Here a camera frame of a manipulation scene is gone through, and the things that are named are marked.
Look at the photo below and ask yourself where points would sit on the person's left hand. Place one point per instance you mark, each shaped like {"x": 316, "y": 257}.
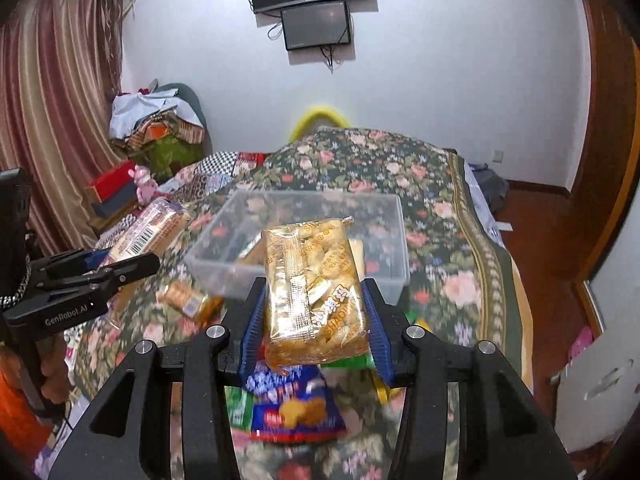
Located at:
{"x": 56, "y": 367}

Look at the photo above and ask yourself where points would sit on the golden biscuit packet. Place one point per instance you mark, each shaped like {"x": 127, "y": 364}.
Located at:
{"x": 315, "y": 290}

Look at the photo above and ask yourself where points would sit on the floral blanket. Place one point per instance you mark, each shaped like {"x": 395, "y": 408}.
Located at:
{"x": 440, "y": 220}

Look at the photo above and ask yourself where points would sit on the pale yellow snack packet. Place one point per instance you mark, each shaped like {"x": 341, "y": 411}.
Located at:
{"x": 356, "y": 257}

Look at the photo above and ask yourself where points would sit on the blue snack bag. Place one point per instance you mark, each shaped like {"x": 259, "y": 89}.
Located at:
{"x": 295, "y": 405}

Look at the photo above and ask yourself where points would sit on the pile of clothes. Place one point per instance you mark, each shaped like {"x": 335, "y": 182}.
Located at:
{"x": 155, "y": 130}

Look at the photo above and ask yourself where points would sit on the small black monitor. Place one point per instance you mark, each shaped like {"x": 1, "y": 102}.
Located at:
{"x": 316, "y": 25}

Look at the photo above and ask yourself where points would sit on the clear plastic container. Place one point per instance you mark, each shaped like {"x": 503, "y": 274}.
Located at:
{"x": 300, "y": 215}

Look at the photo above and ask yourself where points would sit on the grey cloth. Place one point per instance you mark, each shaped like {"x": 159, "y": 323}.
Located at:
{"x": 487, "y": 190}

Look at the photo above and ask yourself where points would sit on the red box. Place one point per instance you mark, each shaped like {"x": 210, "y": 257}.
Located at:
{"x": 112, "y": 180}

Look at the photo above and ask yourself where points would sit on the striped pink curtain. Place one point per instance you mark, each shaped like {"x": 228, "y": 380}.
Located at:
{"x": 55, "y": 110}

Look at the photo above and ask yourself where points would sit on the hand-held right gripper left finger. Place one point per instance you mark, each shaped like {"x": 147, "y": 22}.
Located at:
{"x": 252, "y": 330}

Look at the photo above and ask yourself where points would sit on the pink barcode biscuit packet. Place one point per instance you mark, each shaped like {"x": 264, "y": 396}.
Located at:
{"x": 150, "y": 225}

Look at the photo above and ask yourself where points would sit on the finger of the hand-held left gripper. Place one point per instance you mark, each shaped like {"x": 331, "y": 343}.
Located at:
{"x": 97, "y": 259}
{"x": 125, "y": 270}

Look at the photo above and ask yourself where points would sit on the small orange snack packet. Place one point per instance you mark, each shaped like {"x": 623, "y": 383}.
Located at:
{"x": 187, "y": 300}

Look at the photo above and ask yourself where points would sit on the wooden door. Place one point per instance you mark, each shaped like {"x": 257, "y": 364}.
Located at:
{"x": 607, "y": 135}

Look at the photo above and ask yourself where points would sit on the yellow chair back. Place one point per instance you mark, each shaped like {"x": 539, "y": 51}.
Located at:
{"x": 320, "y": 115}

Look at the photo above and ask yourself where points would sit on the green yellow snack packet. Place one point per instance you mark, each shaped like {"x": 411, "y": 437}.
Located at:
{"x": 384, "y": 391}

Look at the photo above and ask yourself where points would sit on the pink plastic item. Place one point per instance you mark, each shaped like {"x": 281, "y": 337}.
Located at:
{"x": 580, "y": 345}

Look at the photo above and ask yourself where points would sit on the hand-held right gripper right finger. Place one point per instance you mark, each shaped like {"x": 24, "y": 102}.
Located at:
{"x": 381, "y": 340}

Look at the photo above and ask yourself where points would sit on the checkered cloth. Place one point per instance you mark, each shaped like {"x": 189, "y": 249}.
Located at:
{"x": 215, "y": 170}

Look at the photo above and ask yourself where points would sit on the pink plush toy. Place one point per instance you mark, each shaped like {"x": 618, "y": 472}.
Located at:
{"x": 145, "y": 185}

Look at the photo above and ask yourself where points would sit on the white wall socket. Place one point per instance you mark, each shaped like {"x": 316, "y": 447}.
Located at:
{"x": 498, "y": 155}

